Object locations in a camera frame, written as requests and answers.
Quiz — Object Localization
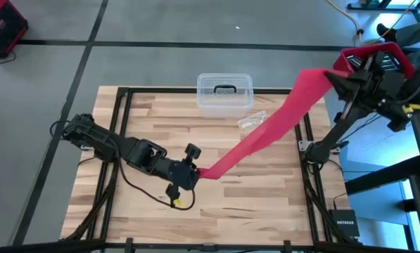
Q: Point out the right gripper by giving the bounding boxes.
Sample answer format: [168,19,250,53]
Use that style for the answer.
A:
[324,51,412,134]

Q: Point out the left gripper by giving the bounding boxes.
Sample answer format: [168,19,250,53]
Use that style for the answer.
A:
[158,143,203,202]

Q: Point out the red mesh elastic bandage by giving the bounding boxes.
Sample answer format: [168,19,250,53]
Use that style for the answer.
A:
[197,68,351,181]

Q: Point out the red plastic crate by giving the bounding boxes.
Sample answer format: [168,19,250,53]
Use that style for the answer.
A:
[333,41,416,80]

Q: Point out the small black battery pack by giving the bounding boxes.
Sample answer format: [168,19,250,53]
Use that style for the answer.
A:
[346,54,364,70]

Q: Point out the large black battery pack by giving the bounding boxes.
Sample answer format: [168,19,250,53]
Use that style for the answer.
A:
[378,51,403,71]

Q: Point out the clear plastic storage box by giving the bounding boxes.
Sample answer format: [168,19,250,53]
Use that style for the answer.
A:
[196,72,255,119]

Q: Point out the clear plastic wrapper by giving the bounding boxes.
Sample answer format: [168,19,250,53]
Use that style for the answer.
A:
[236,110,267,130]

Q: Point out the black floor stand base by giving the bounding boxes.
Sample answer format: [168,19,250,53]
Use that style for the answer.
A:
[346,0,420,12]

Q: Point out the person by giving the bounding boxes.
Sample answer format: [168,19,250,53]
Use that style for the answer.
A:
[376,18,420,73]

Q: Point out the black Netgear router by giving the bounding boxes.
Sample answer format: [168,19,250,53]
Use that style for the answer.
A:
[328,209,360,238]

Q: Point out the red and black case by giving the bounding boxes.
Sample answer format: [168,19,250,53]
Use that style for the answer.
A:
[0,0,30,59]

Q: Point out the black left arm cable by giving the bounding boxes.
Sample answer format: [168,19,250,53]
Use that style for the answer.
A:
[116,154,196,211]

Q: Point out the yellow cable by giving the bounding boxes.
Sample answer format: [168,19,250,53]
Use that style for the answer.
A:
[324,0,420,46]

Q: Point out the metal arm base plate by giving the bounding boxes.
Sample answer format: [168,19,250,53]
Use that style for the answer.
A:
[298,140,341,155]

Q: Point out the black table frame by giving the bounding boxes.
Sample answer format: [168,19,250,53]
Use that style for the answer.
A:
[60,86,341,247]

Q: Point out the thin black case cable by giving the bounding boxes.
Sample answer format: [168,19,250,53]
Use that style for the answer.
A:
[0,51,17,65]

